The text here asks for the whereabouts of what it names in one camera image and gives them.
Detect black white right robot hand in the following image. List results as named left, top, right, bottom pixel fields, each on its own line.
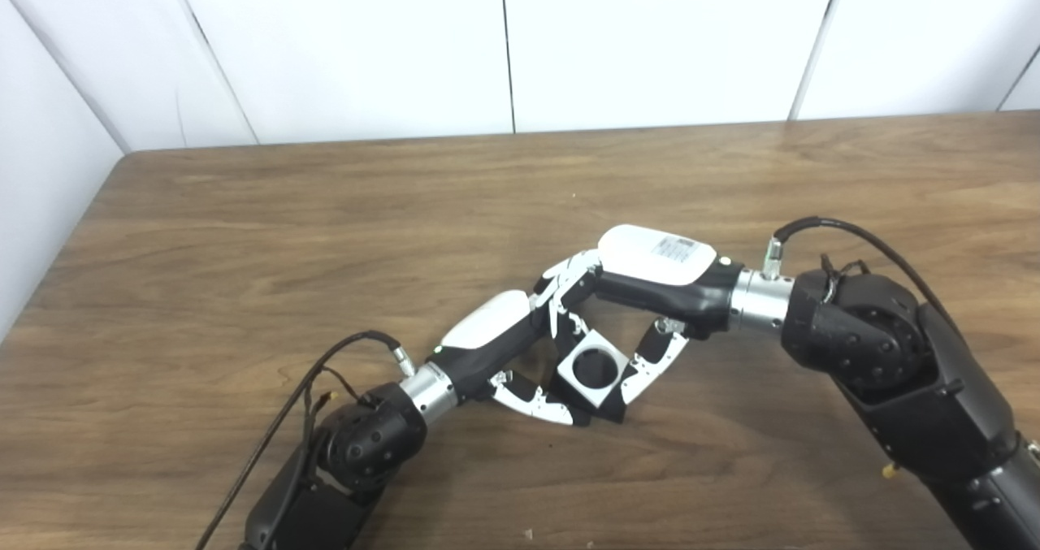
left=532, top=224, right=744, bottom=425

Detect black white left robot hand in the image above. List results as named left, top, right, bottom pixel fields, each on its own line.
left=435, top=251, right=602, bottom=427

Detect white square piece with hole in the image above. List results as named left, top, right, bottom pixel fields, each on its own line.
left=557, top=330, right=631, bottom=409

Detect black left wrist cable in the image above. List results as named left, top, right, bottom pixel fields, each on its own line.
left=195, top=331, right=415, bottom=550

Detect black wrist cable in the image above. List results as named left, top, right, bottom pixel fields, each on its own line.
left=195, top=331, right=415, bottom=550
left=764, top=216, right=968, bottom=340

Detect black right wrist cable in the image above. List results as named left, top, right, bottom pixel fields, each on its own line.
left=764, top=216, right=968, bottom=340

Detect thin right wrist wires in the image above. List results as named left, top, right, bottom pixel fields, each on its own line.
left=819, top=253, right=872, bottom=303

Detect thin wrist wires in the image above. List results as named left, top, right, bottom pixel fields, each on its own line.
left=302, top=366, right=381, bottom=421
left=819, top=253, right=872, bottom=303

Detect thin left wrist wires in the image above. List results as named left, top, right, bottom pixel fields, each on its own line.
left=302, top=366, right=381, bottom=421

